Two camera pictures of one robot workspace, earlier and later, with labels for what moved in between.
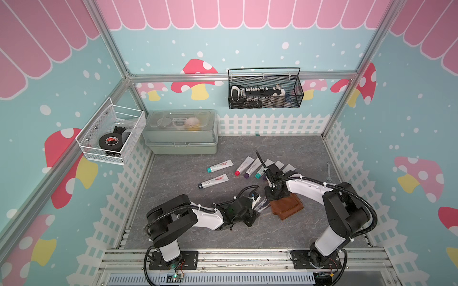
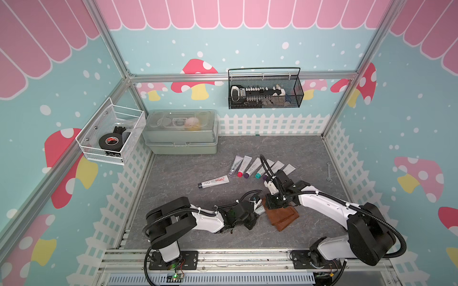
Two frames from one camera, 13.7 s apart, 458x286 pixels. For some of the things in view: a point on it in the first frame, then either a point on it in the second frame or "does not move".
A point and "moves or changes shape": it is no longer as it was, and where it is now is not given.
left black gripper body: [247, 218] does not move
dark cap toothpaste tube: [220, 179] does not move
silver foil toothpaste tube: [262, 205] -> [237, 161]
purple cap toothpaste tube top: [257, 163] does not move
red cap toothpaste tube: [248, 161] does not move
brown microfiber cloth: [287, 205] moves or changes shape
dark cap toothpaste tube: [288, 168] does not move
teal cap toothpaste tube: [261, 170] does not move
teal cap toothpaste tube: [219, 165] -> [259, 210]
